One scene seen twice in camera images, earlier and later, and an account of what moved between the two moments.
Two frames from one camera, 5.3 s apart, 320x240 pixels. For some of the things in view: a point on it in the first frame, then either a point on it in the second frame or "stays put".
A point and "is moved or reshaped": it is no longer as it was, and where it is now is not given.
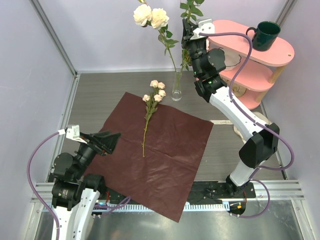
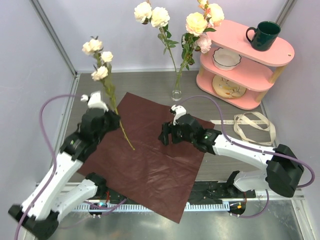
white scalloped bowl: (231, 59) stays put
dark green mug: (265, 35) stays put
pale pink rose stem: (158, 92) to (102, 73)
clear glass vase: (177, 94) stays put
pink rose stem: (191, 10) is moved or reshaped
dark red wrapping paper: (157, 151) stays put
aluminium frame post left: (50, 29) stays put
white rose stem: (144, 15) stays put
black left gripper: (106, 140) to (115, 118)
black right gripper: (188, 33) to (166, 129)
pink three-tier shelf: (264, 67) stays put
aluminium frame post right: (285, 12) stays put
